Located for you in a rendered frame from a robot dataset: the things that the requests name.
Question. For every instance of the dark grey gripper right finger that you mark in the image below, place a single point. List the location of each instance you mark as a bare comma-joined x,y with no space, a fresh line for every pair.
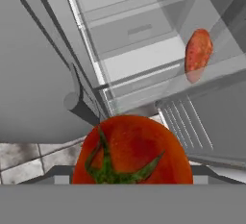
214,174

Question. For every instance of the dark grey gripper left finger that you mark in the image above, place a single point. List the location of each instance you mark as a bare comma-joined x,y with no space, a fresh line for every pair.
51,174

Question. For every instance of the red tomato with green stem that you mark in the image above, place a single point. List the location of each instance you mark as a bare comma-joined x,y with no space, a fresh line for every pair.
134,144

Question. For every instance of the white fridge vent grille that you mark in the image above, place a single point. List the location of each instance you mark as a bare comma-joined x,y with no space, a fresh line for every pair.
182,122

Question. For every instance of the grey fridge door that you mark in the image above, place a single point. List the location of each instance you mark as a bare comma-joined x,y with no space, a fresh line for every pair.
29,74

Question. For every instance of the clear fridge drawer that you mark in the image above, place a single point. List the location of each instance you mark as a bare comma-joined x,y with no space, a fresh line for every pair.
141,61

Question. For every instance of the grey fridge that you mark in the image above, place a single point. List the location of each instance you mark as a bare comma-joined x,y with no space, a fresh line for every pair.
73,13

